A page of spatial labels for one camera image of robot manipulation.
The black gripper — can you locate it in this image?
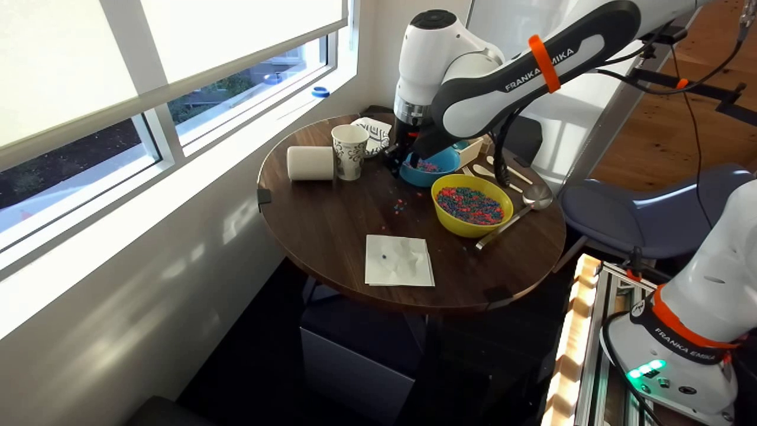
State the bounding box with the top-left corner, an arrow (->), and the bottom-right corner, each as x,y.
391,115 -> 445,173

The blue bowl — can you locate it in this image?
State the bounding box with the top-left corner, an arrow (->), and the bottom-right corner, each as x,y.
397,141 -> 464,189

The yellow bowl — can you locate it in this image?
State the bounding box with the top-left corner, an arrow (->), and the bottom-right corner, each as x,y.
429,173 -> 515,241

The black white patterned plate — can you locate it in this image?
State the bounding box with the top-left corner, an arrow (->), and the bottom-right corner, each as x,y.
350,115 -> 397,157

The patterned paper cup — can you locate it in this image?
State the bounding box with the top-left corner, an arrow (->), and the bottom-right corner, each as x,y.
329,123 -> 372,183

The light wooden box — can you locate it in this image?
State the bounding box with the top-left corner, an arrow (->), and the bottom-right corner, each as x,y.
457,136 -> 497,168

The white paper sheet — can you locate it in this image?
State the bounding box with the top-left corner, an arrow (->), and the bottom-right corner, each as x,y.
361,232 -> 438,288

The cream plastic spoon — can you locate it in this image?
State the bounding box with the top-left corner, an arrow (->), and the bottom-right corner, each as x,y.
482,152 -> 539,187

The metal ladle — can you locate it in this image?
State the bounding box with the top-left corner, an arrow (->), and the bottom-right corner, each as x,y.
472,183 -> 555,252

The white roller blind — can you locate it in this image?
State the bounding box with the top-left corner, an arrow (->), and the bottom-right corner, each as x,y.
139,0 -> 350,89
0,0 -> 141,154

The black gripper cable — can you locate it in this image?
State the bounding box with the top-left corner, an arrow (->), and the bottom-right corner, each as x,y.
492,41 -> 711,173

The light wooden frame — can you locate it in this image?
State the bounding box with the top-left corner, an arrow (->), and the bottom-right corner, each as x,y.
539,250 -> 605,426

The aluminium robot stand frame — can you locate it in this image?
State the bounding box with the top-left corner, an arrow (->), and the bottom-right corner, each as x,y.
581,258 -> 657,426

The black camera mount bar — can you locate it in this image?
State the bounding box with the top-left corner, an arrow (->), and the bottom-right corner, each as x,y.
628,65 -> 757,128

